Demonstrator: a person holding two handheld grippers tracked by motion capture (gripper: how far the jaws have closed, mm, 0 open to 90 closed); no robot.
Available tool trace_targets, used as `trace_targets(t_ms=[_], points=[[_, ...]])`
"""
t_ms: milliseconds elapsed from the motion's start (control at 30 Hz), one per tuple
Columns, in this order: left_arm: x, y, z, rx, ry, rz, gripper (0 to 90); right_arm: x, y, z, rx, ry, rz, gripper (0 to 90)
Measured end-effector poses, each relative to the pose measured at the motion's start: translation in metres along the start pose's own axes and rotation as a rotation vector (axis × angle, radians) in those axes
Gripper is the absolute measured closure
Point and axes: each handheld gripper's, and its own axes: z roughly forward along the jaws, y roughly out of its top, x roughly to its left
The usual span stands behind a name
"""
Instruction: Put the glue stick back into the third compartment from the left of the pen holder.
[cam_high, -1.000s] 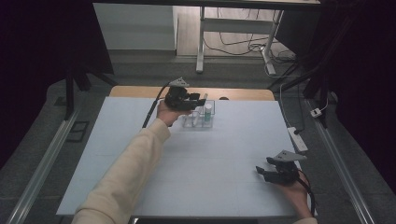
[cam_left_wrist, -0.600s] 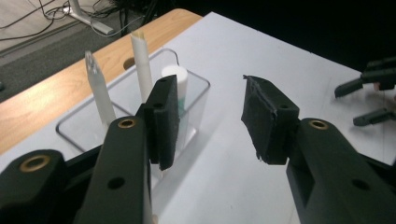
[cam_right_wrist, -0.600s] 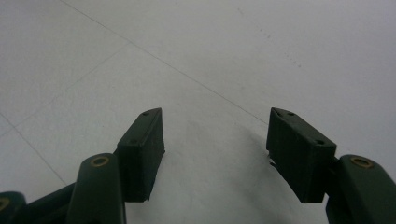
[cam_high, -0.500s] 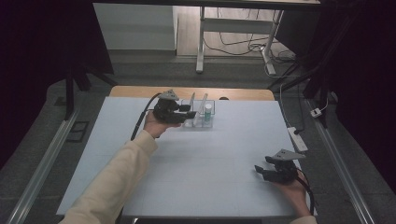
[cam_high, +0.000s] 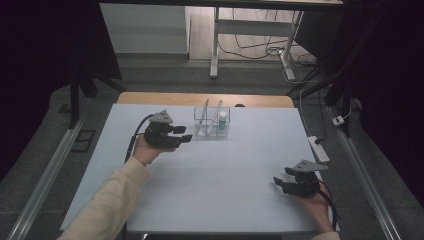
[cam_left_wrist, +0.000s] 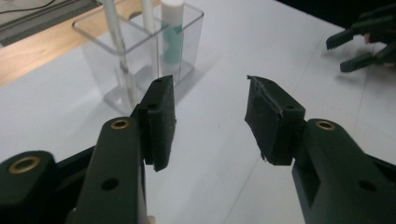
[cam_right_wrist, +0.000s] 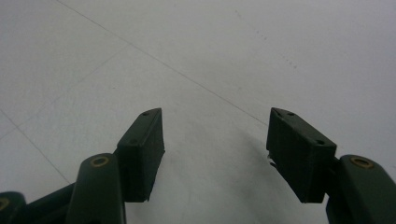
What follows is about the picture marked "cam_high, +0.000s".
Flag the white power strip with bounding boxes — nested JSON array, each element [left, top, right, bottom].
[[306, 135, 331, 164]]

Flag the person's right hand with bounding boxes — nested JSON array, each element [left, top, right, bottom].
[[292, 191, 335, 234]]

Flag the white table cover board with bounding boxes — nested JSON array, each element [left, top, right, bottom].
[[59, 102, 341, 233]]

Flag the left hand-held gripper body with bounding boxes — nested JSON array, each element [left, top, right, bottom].
[[143, 109, 182, 150]]

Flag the white adapter with cable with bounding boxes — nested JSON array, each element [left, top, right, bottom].
[[331, 105, 353, 127]]

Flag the clear acrylic organizer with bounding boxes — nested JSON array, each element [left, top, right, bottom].
[[193, 106, 232, 139]]

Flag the green and white glue stick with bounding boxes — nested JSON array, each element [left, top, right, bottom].
[[217, 110, 229, 132]]

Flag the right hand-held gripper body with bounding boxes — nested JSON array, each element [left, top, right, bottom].
[[281, 159, 330, 198]]

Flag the right hand-held gripper cable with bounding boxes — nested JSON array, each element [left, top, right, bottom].
[[317, 179, 339, 232]]

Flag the white desk frame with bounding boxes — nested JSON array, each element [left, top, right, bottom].
[[209, 6, 305, 81]]

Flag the wooden table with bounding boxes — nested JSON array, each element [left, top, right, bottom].
[[116, 91, 295, 109]]

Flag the person's left hand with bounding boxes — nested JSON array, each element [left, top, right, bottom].
[[131, 132, 177, 167]]

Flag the black tripod stand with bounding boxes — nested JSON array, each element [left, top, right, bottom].
[[285, 61, 355, 138], [67, 64, 127, 130]]

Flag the hand-held gripper cable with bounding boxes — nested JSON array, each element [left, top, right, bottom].
[[121, 113, 157, 240], [317, 179, 339, 232]]

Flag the aluminium rail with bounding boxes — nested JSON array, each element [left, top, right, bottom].
[[6, 115, 87, 240], [327, 105, 403, 240]]

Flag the white cabinet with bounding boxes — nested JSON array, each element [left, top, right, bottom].
[[99, 2, 190, 55]]

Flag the left hand-held gripper cable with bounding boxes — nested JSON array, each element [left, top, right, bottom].
[[121, 113, 157, 240]]

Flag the black floor frame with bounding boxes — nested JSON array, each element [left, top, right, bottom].
[[70, 129, 97, 154]]

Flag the silver pen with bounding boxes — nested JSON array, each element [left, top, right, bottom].
[[195, 98, 210, 137]]

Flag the black floor cables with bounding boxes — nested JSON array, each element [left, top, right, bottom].
[[217, 8, 318, 67]]

